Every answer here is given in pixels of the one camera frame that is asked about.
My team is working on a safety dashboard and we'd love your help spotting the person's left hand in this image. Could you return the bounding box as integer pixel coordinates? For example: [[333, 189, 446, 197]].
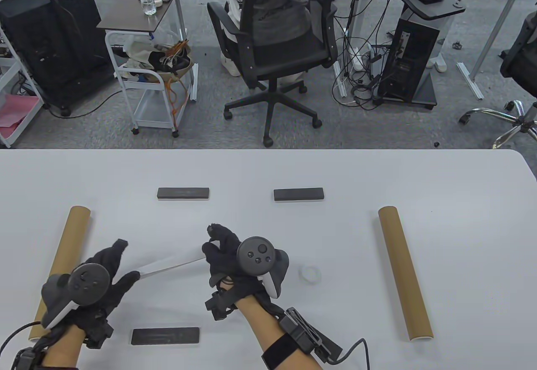
[[41, 239, 141, 349]]

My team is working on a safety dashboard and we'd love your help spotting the white desk leg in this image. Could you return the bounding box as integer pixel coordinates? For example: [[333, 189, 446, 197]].
[[456, 0, 533, 101]]

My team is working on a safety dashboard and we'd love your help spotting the black computer tower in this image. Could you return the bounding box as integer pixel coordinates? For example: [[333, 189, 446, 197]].
[[378, 18, 440, 103]]

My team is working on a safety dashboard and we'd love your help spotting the white rolling cart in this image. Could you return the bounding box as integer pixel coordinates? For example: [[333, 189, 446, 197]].
[[104, 30, 198, 138]]

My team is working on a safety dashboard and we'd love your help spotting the brown side table top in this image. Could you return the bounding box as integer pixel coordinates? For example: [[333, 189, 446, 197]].
[[96, 0, 173, 34]]

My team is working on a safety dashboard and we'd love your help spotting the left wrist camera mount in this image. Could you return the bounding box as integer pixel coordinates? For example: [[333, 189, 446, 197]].
[[13, 332, 55, 370]]

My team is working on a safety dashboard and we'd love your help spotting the person's left forearm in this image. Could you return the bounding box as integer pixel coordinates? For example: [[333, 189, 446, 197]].
[[42, 326, 86, 370]]

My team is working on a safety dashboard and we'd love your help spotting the black floor cable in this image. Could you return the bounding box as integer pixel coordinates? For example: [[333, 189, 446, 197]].
[[48, 89, 122, 119]]

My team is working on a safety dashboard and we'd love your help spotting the silver metal pole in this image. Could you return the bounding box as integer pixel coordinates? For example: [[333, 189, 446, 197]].
[[168, 0, 198, 102]]

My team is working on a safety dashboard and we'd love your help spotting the beige bag with cables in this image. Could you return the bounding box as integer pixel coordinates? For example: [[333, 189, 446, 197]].
[[126, 39, 194, 83]]

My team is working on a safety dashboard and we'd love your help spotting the black rectangular weight bar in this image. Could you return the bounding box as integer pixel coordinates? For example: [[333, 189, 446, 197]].
[[157, 187, 210, 201], [274, 188, 325, 202], [131, 327, 201, 346]]

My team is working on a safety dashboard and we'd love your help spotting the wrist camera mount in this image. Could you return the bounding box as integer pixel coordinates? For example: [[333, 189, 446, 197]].
[[13, 332, 55, 370], [262, 308, 344, 370]]

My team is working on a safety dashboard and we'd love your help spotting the chrome chair base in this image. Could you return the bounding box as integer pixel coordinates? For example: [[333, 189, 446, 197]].
[[459, 99, 537, 149]]

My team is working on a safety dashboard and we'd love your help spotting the tangle of black cables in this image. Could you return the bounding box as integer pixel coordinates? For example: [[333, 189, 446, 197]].
[[331, 0, 403, 110]]

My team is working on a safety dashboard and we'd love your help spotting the white metal rack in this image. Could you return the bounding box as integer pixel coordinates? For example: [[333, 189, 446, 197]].
[[0, 22, 44, 148]]

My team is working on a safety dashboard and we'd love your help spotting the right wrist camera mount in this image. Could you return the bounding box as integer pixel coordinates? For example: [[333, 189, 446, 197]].
[[262, 308, 344, 370]]

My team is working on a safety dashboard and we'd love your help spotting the large black cabinet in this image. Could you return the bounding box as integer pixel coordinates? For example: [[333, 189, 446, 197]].
[[0, 0, 116, 117]]

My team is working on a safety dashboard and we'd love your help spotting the pink sheet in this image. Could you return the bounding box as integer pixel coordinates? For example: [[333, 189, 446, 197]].
[[0, 94, 40, 128]]

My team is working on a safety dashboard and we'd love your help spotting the black mesh office chair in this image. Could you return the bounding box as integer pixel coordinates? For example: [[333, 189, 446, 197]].
[[207, 0, 345, 148]]

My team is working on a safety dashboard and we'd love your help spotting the person's right forearm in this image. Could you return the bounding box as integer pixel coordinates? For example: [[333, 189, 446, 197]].
[[235, 294, 323, 370]]

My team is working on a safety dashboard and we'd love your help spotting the black handheld controller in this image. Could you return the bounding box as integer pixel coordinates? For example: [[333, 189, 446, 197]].
[[236, 236, 290, 299], [41, 263, 111, 329]]

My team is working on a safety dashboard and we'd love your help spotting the brown cardboard mailing tube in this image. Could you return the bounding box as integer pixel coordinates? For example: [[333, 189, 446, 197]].
[[378, 206, 434, 341], [28, 206, 92, 342]]

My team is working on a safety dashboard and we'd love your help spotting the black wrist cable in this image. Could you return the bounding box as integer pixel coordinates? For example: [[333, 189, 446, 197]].
[[0, 322, 42, 354], [329, 338, 370, 370]]

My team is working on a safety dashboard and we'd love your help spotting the red cartoon face poster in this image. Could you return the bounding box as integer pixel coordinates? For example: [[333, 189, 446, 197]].
[[136, 257, 207, 279]]

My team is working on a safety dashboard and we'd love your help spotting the black padded chair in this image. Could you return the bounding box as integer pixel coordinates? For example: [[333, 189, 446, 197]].
[[499, 11, 537, 94]]

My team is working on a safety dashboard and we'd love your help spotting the person's right hand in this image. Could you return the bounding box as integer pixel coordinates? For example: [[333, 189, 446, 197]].
[[201, 222, 290, 321]]

